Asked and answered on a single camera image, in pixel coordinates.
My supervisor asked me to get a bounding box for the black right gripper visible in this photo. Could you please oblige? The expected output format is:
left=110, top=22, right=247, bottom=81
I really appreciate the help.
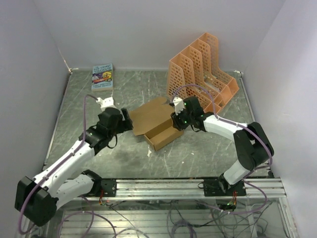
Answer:
left=171, top=107, right=194, bottom=131

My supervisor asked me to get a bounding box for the brown cardboard box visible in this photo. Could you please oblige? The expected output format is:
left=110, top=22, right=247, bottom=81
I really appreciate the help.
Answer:
left=129, top=97, right=183, bottom=151

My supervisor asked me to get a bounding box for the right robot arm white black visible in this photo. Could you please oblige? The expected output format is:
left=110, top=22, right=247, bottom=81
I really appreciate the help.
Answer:
left=171, top=96, right=274, bottom=196

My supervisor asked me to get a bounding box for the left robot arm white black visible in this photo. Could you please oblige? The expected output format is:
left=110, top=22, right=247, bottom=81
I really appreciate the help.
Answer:
left=14, top=107, right=133, bottom=227

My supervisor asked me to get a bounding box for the peach plastic file organizer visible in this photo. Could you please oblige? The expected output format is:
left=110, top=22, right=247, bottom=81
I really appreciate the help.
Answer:
left=166, top=33, right=239, bottom=113

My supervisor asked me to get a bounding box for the blue paperback book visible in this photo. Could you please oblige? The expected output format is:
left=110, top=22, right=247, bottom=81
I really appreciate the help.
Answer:
left=91, top=63, right=114, bottom=91

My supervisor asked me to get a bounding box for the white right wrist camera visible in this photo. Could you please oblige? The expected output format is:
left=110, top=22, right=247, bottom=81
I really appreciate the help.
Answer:
left=172, top=97, right=185, bottom=115

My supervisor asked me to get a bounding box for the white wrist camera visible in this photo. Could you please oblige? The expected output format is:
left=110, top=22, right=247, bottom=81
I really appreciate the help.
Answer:
left=96, top=97, right=116, bottom=112
left=172, top=97, right=185, bottom=115

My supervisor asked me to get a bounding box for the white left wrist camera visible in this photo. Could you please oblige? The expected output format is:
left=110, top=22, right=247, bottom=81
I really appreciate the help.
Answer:
left=96, top=97, right=116, bottom=112

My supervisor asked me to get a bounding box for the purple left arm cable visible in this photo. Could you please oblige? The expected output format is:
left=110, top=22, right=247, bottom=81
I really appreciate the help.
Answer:
left=17, top=94, right=117, bottom=238

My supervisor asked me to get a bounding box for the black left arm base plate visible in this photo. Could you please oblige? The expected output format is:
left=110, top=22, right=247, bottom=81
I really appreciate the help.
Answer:
left=101, top=179, right=117, bottom=197

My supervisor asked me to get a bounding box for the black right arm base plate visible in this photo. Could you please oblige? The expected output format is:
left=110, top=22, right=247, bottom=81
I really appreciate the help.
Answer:
left=198, top=177, right=246, bottom=197

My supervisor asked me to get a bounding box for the aluminium mounting rail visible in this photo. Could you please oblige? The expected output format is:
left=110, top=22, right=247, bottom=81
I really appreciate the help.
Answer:
left=103, top=178, right=286, bottom=200

